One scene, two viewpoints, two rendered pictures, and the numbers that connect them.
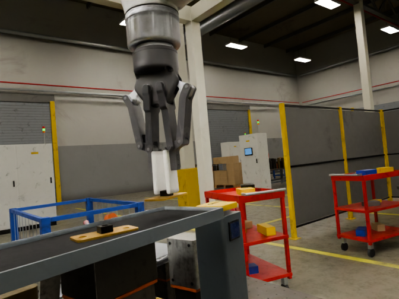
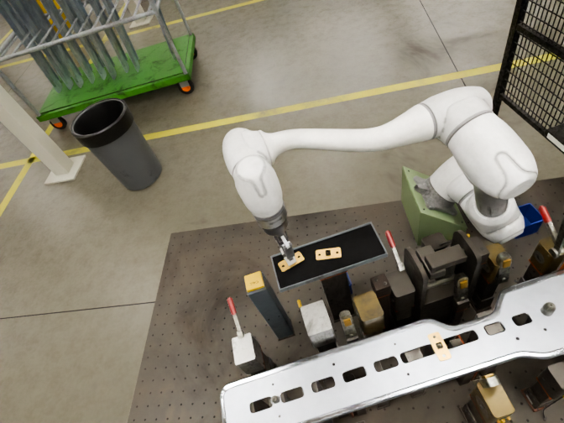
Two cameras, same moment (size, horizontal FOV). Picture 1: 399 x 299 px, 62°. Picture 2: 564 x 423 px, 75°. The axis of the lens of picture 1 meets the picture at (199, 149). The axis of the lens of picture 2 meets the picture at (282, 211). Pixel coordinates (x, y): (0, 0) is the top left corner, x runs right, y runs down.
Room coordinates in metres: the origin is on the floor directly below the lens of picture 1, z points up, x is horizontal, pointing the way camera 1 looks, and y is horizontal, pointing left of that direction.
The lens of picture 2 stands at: (0.90, 0.62, 2.23)
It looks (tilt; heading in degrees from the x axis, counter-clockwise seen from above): 50 degrees down; 235
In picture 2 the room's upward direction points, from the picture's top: 21 degrees counter-clockwise
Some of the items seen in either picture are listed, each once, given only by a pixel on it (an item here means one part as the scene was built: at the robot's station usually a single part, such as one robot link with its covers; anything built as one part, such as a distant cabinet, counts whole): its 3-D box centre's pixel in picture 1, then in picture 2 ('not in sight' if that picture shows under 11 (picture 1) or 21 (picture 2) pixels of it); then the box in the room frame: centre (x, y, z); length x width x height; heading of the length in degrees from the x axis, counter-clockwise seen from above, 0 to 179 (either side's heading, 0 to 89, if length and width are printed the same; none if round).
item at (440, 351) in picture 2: not in sight; (439, 345); (0.48, 0.54, 1.01); 0.08 x 0.04 x 0.01; 52
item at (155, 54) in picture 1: (157, 78); (276, 227); (0.54, 0.06, 1.39); 0.08 x 0.07 x 0.09; 66
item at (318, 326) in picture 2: not in sight; (324, 336); (0.63, 0.20, 0.90); 0.13 x 0.08 x 0.41; 52
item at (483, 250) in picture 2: not in sight; (467, 277); (0.17, 0.51, 0.91); 0.07 x 0.05 x 0.42; 52
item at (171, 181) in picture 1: (171, 171); not in sight; (0.54, 0.05, 1.23); 0.03 x 0.01 x 0.07; 156
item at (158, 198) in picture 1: (166, 193); (290, 260); (0.54, 0.06, 1.20); 0.08 x 0.04 x 0.01; 156
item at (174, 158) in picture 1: (179, 153); not in sight; (0.53, 0.03, 1.26); 0.03 x 0.01 x 0.05; 66
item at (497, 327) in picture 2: not in sight; (486, 344); (0.33, 0.65, 0.84); 0.12 x 0.05 x 0.29; 52
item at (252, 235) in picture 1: (246, 237); not in sight; (3.16, -0.38, 0.49); 0.81 x 0.46 x 0.98; 22
